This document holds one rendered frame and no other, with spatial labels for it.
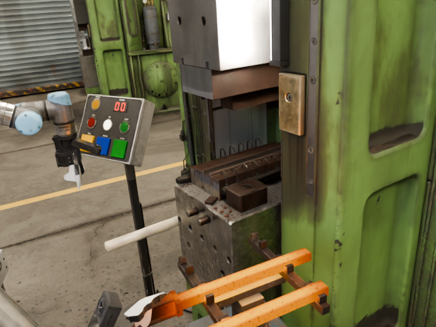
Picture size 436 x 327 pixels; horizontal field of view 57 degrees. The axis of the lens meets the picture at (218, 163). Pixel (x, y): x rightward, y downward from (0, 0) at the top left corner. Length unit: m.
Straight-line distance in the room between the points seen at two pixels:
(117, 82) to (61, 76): 3.15
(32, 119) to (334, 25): 0.94
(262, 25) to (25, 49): 8.04
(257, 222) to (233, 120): 0.51
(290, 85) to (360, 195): 0.37
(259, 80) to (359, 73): 0.40
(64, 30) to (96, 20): 3.15
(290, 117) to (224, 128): 0.52
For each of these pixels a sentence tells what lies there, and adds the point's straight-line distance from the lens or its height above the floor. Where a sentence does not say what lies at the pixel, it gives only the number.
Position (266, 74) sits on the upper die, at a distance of 1.40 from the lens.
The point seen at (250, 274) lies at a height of 0.97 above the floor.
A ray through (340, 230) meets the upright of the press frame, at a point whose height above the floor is 0.93.
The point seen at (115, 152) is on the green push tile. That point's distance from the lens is 1.74.
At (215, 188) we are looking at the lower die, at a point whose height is 0.95.
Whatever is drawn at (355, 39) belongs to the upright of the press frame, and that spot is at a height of 1.45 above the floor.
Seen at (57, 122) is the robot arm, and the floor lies 1.19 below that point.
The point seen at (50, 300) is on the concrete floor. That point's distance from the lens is 2.66.
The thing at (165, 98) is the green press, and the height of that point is 0.21.
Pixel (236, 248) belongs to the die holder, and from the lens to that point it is 1.33.
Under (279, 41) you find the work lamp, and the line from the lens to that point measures 1.16.
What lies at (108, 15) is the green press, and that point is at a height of 1.45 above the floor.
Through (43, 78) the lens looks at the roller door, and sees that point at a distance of 9.21.
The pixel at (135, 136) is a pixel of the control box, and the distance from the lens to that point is 1.70.
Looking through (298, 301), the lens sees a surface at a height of 0.96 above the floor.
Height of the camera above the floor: 1.56
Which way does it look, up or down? 22 degrees down
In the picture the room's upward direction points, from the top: 4 degrees counter-clockwise
